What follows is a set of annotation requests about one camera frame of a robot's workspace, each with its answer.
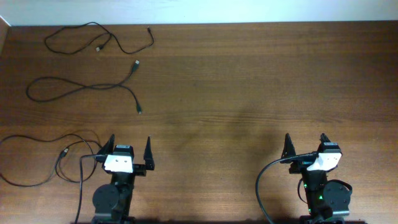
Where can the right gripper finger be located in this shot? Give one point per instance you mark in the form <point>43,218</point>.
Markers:
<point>288,150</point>
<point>324,138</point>

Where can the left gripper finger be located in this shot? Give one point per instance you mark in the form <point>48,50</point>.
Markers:
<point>108,147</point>
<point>148,156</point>

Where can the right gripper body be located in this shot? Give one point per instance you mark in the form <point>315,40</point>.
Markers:
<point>300,167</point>

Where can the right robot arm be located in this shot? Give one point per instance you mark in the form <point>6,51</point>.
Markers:
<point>327,200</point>

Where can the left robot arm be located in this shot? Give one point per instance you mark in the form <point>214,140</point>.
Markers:
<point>112,201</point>

